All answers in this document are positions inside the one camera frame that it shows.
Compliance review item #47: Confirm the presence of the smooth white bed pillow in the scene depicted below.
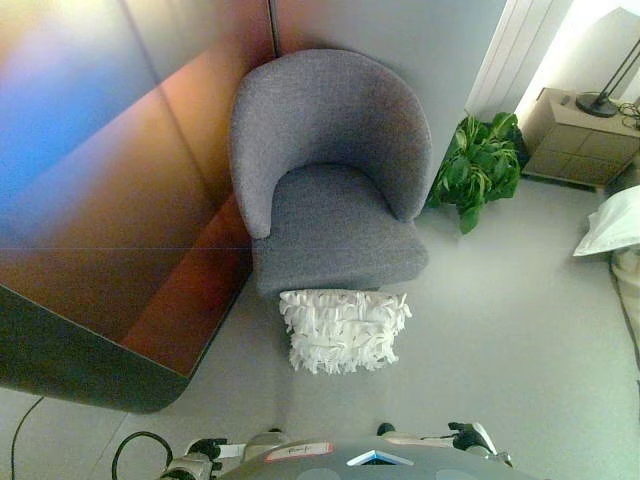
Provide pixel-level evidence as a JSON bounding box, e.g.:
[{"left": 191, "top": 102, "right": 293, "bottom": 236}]
[{"left": 572, "top": 188, "right": 640, "bottom": 258}]

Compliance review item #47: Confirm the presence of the tangled dark nightstand cable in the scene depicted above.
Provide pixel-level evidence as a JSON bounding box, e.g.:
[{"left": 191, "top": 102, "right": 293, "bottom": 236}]
[{"left": 618, "top": 99, "right": 640, "bottom": 130}]

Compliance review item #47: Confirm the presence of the grey fabric armchair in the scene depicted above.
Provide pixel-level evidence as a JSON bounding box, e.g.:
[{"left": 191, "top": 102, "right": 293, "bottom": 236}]
[{"left": 228, "top": 48, "right": 434, "bottom": 300}]

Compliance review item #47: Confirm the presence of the silver right robot leg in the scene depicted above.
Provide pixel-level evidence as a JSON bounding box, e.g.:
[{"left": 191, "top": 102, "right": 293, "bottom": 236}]
[{"left": 382, "top": 433, "right": 459, "bottom": 448}]

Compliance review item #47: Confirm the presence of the silver left robot leg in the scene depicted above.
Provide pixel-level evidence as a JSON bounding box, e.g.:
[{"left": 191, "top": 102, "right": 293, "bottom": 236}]
[{"left": 243, "top": 432, "right": 289, "bottom": 454}]

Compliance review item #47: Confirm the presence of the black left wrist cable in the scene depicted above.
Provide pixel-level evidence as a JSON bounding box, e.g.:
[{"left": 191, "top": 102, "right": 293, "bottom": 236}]
[{"left": 110, "top": 430, "right": 174, "bottom": 480}]

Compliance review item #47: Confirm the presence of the white fringed pillow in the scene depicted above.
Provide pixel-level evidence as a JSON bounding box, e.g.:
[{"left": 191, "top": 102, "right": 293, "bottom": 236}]
[{"left": 278, "top": 288, "right": 414, "bottom": 376}]

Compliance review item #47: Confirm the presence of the beige nightstand with drawers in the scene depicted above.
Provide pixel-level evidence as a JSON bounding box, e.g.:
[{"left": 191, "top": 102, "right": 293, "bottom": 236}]
[{"left": 521, "top": 87, "right": 640, "bottom": 191}]

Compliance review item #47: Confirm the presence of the grey robot torso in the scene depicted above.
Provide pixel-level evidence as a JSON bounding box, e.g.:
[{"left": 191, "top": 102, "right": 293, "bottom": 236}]
[{"left": 214, "top": 433, "right": 541, "bottom": 480}]

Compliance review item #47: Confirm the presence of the green leafy potted plant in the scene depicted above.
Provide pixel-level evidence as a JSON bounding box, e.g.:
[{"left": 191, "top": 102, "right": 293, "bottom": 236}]
[{"left": 427, "top": 112, "right": 524, "bottom": 235}]

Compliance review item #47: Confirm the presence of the silver robot leg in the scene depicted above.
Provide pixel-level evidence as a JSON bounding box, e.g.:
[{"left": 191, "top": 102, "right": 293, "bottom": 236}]
[
  {"left": 382, "top": 433, "right": 459, "bottom": 448},
  {"left": 243, "top": 432, "right": 289, "bottom": 454}
]

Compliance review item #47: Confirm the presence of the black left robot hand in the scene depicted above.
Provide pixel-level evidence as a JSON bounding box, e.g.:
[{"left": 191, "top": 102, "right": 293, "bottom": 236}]
[{"left": 185, "top": 437, "right": 245, "bottom": 460}]

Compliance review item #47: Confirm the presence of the white door frame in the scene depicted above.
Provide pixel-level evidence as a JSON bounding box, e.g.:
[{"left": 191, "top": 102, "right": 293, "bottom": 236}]
[{"left": 464, "top": 0, "right": 557, "bottom": 114}]

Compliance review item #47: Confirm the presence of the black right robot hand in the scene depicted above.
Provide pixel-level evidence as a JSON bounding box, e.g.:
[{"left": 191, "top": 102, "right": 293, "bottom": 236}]
[{"left": 447, "top": 422, "right": 501, "bottom": 455}]

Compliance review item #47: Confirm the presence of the brown wooden cabinet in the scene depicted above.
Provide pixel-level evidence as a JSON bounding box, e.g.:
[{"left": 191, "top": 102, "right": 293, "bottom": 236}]
[{"left": 0, "top": 0, "right": 281, "bottom": 415}]

